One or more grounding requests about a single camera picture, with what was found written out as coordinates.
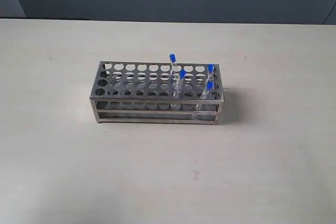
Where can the blue-capped tube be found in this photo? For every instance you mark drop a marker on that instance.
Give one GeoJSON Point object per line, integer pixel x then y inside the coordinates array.
{"type": "Point", "coordinates": [210, 72]}
{"type": "Point", "coordinates": [206, 94]}
{"type": "Point", "coordinates": [178, 89]}
{"type": "Point", "coordinates": [174, 68]}

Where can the stainless steel test tube rack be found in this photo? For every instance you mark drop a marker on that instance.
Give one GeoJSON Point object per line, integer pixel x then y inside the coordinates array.
{"type": "Point", "coordinates": [143, 92]}

